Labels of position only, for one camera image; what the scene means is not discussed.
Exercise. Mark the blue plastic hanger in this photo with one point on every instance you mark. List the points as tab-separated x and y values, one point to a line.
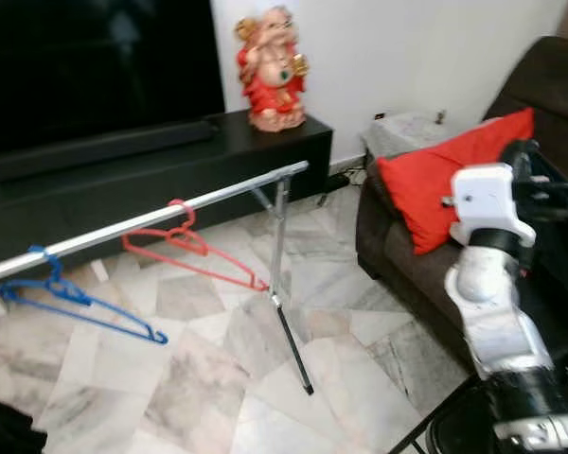
62	288

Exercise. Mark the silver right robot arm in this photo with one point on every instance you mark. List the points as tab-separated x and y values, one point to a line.
497	322

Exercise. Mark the red plastic hanger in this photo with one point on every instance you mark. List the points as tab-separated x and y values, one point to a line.
191	242

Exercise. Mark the red cushion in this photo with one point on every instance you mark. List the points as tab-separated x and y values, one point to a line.
426	194

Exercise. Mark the white marble side table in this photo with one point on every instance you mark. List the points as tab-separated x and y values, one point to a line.
402	132

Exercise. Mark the dark brown sofa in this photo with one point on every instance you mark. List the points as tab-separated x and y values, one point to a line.
398	255

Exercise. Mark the black folding stool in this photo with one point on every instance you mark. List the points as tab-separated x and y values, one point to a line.
454	437

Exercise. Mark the red laughing Buddha statue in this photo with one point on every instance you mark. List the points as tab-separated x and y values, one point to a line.
270	80

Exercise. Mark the black TV console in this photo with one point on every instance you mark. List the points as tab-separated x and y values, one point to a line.
170	194

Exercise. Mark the chrome clothes rack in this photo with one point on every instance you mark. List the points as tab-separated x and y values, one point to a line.
104	235

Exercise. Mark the black television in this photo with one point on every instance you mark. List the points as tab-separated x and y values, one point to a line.
95	57

